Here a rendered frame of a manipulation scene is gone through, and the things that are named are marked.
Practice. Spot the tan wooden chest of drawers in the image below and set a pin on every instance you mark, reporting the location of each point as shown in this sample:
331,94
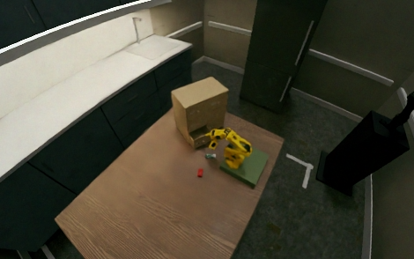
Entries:
190,95

